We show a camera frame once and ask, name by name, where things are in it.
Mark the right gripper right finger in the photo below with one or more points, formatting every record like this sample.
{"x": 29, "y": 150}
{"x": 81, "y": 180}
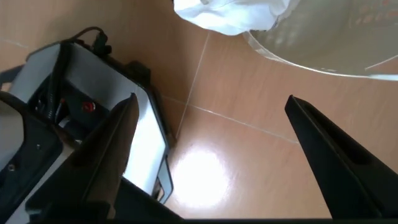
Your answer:
{"x": 342, "y": 180}

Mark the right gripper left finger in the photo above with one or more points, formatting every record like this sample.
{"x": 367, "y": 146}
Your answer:
{"x": 93, "y": 174}

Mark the white garment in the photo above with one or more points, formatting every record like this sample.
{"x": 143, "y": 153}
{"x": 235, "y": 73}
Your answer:
{"x": 230, "y": 14}

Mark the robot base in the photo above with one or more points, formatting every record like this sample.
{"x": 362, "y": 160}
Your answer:
{"x": 93, "y": 77}

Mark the white laundry basket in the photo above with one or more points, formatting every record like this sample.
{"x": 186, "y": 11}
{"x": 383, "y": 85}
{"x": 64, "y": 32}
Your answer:
{"x": 326, "y": 40}

